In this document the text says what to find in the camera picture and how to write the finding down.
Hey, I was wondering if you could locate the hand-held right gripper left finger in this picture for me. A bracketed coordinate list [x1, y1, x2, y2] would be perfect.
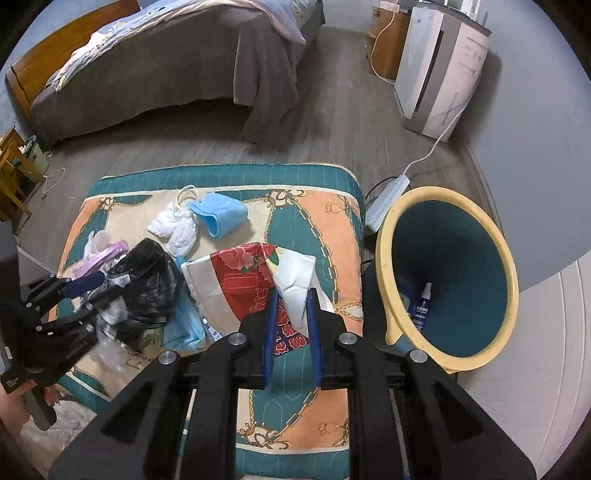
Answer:
[48, 288, 282, 480]

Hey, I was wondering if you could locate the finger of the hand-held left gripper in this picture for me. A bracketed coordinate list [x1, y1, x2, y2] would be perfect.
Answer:
[34, 288, 123, 340]
[21, 271, 106, 308]

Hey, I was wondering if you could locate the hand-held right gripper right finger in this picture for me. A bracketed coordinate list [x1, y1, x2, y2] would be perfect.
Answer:
[307, 288, 539, 480]

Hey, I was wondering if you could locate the white labelled wrapper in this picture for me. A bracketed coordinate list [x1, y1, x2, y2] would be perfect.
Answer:
[98, 272, 136, 330]

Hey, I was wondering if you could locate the clear plastic bag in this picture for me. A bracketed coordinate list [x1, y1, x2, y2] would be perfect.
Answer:
[88, 323, 139, 377]

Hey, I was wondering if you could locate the red floral paper bag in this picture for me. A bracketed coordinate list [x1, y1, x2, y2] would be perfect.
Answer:
[181, 242, 334, 357]

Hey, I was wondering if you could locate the blue face mask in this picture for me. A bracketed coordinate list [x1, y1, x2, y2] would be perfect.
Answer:
[190, 191, 249, 239]
[161, 295, 209, 352]

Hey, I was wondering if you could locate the teal bin with yellow rim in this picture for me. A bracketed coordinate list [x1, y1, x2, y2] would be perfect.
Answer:
[375, 186, 520, 374]

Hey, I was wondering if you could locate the person's left hand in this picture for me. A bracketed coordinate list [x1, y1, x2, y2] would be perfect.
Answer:
[0, 390, 63, 439]

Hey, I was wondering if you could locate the purple plastic hanger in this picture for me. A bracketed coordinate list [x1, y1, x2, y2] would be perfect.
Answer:
[71, 240, 129, 280]

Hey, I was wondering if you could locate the white crumpled tissue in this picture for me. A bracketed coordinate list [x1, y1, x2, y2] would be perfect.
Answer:
[83, 230, 114, 261]

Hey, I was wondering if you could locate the black plastic bag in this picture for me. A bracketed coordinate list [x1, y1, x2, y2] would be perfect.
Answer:
[113, 237, 186, 344]

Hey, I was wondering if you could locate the small printed box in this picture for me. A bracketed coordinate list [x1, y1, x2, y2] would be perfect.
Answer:
[396, 281, 419, 319]

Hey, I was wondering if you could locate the white face mask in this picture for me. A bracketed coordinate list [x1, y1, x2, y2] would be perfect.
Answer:
[148, 185, 200, 258]

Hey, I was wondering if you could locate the white spray bottle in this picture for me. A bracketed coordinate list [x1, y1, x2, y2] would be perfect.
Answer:
[412, 282, 435, 333]

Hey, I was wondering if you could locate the wooden nightstand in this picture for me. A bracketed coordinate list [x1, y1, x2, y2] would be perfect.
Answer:
[0, 128, 33, 234]

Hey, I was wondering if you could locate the teal orange patterned mat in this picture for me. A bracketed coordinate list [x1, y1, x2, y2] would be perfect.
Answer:
[55, 162, 370, 476]

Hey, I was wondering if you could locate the white power strip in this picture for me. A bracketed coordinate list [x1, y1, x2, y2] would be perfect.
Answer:
[365, 176, 411, 233]

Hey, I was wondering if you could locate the bed with blue quilt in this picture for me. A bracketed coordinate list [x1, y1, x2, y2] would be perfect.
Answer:
[30, 0, 326, 148]

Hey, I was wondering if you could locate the white air purifier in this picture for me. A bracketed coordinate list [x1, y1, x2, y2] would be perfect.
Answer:
[394, 0, 492, 139]

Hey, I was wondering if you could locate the wooden cabinet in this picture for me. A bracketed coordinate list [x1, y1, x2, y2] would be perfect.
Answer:
[367, 6, 409, 84]

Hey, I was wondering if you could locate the wooden bed frame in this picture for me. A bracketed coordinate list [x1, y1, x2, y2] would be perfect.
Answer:
[4, 0, 141, 112]

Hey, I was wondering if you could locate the white power cable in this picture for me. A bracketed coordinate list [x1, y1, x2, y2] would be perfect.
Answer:
[403, 90, 465, 178]

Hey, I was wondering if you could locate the cream cable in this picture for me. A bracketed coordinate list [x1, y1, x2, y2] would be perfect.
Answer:
[369, 9, 399, 84]

